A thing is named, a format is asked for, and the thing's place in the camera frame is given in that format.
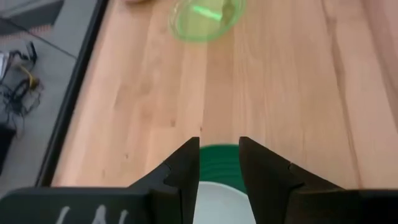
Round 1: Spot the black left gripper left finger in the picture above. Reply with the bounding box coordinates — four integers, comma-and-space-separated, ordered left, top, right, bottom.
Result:
129, 136, 200, 224

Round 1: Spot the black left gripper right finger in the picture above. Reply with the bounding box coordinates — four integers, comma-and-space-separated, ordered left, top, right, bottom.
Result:
238, 136, 345, 224

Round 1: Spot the large dark green plate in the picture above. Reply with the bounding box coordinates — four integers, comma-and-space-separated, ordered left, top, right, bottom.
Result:
198, 143, 247, 194

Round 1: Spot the light blue plate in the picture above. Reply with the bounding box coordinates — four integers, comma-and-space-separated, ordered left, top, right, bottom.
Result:
192, 181, 257, 224

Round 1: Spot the small translucent green plate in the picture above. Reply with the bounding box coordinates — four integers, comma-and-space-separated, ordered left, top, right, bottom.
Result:
167, 0, 247, 44

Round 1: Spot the black hazard-striped cart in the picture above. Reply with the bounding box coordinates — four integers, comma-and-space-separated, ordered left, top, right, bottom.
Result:
0, 0, 65, 37

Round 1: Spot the black aluminium table frame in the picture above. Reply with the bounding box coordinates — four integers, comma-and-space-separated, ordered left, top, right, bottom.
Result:
35, 0, 110, 188

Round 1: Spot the yellow plug cable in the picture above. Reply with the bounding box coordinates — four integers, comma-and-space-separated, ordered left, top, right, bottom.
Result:
17, 63, 40, 91

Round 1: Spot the black cable tangle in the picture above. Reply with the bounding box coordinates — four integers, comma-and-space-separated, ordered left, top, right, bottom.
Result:
0, 42, 44, 138

